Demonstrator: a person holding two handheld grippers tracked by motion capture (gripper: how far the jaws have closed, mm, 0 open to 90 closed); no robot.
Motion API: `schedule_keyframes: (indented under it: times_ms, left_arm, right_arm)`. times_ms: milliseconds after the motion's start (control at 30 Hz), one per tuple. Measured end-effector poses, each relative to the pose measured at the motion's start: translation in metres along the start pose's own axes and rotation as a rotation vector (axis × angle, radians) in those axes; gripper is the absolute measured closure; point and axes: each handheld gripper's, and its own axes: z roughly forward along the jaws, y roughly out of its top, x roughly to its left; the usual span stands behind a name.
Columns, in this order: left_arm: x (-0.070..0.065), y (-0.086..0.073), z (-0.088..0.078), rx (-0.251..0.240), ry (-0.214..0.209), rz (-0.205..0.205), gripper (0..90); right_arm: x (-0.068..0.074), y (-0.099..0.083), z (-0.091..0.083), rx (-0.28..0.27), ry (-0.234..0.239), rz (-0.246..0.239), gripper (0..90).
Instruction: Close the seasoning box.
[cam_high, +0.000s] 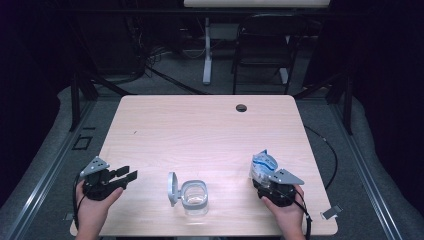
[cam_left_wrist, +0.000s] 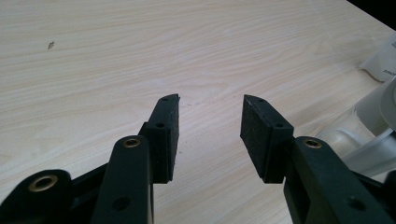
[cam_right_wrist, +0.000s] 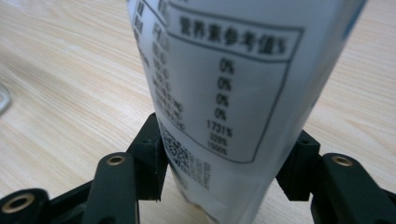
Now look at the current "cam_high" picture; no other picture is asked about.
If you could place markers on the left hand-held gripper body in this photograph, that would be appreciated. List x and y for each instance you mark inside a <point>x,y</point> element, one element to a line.
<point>98,185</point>

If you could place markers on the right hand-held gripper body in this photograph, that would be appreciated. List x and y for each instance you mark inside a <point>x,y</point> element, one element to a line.
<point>281,193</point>

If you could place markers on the white and blue milk carton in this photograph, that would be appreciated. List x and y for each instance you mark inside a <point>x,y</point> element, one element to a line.
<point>263,166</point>

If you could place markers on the clear pitcher with white lid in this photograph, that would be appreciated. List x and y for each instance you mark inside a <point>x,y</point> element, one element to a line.
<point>191,196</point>

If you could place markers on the person's right hand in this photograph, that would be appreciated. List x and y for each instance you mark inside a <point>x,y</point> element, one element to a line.
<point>290,216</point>

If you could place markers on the person's left hand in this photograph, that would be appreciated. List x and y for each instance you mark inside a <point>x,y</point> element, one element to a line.
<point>91,213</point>

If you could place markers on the metal table clip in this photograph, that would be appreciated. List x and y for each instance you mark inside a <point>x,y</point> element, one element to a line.
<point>69,216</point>
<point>331,211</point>

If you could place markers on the black square floor socket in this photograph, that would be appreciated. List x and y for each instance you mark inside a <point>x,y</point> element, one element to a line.
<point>82,142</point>

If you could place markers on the black folding chair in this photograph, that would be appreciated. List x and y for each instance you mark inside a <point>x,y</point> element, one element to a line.
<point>266,43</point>

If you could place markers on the white desk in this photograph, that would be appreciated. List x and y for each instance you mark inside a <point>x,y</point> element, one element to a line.
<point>207,50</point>

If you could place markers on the metal floor rail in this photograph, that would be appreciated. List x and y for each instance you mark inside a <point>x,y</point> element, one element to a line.
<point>366,176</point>
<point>43,180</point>

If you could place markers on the black metal frame stand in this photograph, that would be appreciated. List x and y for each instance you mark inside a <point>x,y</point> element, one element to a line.
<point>75,100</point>
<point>348,103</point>

